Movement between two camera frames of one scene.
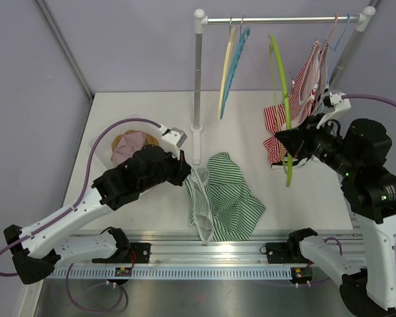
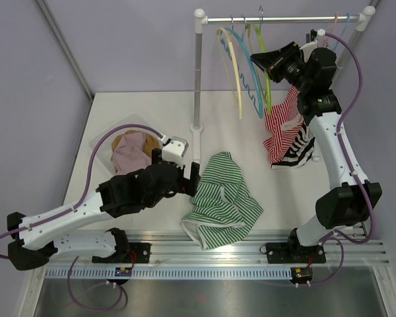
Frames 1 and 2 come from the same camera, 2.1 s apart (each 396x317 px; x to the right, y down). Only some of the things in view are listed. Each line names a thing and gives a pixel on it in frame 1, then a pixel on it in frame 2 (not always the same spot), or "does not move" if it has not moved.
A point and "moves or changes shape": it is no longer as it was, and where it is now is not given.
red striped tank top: x=311 y=80 does not move
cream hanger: x=229 y=46 to x=237 y=78
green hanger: x=274 y=40 to x=266 y=91
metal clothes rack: x=362 y=20 does not move
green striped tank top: x=220 y=203 moves or changes shape
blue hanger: x=244 y=35 to x=259 y=106
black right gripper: x=304 y=137 to x=274 y=61
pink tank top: x=129 y=144 does not move
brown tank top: x=149 y=140 does not move
